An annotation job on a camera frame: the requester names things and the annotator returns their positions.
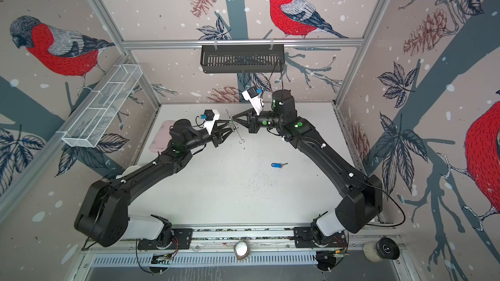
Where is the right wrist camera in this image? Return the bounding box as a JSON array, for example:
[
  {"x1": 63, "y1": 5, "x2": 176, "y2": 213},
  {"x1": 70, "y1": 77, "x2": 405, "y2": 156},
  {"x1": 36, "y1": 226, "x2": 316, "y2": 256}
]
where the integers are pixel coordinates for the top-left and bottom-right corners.
[{"x1": 242, "y1": 86, "x2": 264, "y2": 116}]

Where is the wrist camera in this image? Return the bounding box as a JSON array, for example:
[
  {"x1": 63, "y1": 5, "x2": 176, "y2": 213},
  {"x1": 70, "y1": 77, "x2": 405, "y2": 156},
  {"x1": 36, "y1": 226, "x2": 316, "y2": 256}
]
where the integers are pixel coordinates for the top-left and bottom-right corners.
[
  {"x1": 242, "y1": 86, "x2": 264, "y2": 116},
  {"x1": 200, "y1": 109, "x2": 220, "y2": 134}
]

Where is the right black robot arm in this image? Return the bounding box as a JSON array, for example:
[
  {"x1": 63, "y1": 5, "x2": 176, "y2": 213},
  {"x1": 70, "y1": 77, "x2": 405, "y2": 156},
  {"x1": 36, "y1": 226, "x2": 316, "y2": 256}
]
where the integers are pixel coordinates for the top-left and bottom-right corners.
[{"x1": 233, "y1": 87, "x2": 383, "y2": 237}]

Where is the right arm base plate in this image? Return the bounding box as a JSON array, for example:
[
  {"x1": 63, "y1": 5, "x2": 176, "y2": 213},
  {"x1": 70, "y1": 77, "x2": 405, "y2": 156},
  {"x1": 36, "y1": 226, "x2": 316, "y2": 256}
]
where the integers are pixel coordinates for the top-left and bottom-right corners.
[{"x1": 290, "y1": 226, "x2": 348, "y2": 248}]

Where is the black hanging basket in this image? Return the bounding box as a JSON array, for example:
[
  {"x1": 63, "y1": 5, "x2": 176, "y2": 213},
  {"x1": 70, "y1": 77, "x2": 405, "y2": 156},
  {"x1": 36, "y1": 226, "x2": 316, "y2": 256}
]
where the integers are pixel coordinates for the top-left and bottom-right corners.
[{"x1": 200, "y1": 44, "x2": 285, "y2": 74}]

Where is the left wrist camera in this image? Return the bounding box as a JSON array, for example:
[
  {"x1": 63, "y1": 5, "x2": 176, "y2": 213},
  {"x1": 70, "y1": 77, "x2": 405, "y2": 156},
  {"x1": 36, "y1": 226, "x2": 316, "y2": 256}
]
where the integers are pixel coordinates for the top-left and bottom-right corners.
[{"x1": 200, "y1": 109, "x2": 220, "y2": 134}]

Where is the blue tagged key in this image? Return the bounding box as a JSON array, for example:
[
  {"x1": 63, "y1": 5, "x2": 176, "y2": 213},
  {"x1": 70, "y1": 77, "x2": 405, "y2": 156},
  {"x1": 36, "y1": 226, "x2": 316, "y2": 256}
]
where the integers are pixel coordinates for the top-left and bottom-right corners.
[{"x1": 271, "y1": 163, "x2": 288, "y2": 169}]

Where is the horizontal aluminium frame bar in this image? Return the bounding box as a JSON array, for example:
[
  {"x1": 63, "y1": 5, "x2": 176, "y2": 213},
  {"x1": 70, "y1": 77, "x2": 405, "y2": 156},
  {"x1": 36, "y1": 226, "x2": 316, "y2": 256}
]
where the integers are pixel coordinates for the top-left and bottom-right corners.
[{"x1": 121, "y1": 38, "x2": 365, "y2": 51}]

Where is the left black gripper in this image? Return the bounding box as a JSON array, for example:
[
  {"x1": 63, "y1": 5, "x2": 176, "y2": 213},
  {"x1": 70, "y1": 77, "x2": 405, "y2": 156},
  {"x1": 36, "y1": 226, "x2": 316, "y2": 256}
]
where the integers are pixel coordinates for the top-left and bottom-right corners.
[{"x1": 184, "y1": 120, "x2": 235, "y2": 153}]

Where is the small round lamp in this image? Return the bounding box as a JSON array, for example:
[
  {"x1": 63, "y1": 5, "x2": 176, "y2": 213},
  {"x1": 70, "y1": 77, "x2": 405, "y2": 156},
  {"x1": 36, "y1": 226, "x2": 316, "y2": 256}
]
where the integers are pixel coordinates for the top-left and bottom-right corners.
[{"x1": 234, "y1": 240, "x2": 251, "y2": 261}]

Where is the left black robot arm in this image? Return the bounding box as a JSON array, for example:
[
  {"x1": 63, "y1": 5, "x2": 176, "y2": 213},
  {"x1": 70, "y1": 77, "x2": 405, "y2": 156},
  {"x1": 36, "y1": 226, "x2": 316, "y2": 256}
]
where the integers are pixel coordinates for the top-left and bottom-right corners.
[{"x1": 74, "y1": 119, "x2": 233, "y2": 247}]

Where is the white slotted cable duct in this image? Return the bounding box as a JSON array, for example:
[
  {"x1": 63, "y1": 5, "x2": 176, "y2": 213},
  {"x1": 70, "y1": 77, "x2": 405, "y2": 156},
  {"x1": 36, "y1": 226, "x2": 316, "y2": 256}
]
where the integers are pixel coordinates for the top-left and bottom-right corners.
[{"x1": 91, "y1": 251, "x2": 318, "y2": 269}]

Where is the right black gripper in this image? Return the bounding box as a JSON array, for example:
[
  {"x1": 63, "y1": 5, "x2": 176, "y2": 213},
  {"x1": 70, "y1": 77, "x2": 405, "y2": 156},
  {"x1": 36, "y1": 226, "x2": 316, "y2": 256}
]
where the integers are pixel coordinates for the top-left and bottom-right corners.
[{"x1": 234, "y1": 105, "x2": 286, "y2": 134}]

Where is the white wire mesh shelf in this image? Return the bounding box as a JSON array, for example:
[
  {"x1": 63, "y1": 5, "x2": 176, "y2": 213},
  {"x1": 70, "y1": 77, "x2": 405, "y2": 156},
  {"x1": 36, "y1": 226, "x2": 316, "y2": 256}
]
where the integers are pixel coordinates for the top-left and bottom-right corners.
[{"x1": 62, "y1": 64, "x2": 143, "y2": 148}]

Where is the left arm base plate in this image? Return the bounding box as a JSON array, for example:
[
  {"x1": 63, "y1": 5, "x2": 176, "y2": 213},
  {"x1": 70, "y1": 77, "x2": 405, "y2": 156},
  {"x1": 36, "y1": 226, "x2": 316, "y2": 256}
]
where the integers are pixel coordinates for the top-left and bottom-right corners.
[{"x1": 137, "y1": 228, "x2": 193, "y2": 251}]

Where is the pink plastic case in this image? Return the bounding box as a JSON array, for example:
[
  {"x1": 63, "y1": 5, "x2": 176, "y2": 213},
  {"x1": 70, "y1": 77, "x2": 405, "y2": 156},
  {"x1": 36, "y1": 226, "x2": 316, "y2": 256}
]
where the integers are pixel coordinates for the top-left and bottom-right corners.
[{"x1": 149, "y1": 120, "x2": 174, "y2": 154}]

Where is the white tape roll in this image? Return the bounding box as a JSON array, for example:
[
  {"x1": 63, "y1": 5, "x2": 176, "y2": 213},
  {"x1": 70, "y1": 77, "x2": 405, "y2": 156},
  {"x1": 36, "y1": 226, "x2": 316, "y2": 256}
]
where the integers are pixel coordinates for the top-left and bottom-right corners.
[{"x1": 363, "y1": 237, "x2": 401, "y2": 263}]

